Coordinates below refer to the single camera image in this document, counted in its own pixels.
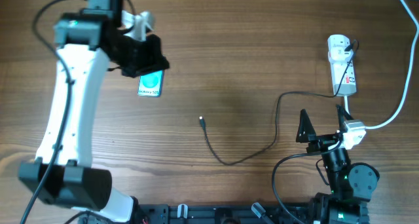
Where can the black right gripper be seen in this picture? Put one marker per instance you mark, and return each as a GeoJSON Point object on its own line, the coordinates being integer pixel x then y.
{"type": "Point", "coordinates": [308, 133]}

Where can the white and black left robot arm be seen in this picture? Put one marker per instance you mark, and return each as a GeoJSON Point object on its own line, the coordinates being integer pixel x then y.
{"type": "Point", "coordinates": [85, 44]}

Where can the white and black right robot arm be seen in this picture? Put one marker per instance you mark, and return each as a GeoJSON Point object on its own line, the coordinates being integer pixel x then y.
{"type": "Point", "coordinates": [351, 184]}

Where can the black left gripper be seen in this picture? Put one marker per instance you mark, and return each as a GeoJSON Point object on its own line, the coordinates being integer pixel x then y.
{"type": "Point", "coordinates": [155, 60]}

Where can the blue Galaxy smartphone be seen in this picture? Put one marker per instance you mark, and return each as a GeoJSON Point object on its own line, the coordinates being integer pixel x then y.
{"type": "Point", "coordinates": [150, 85]}

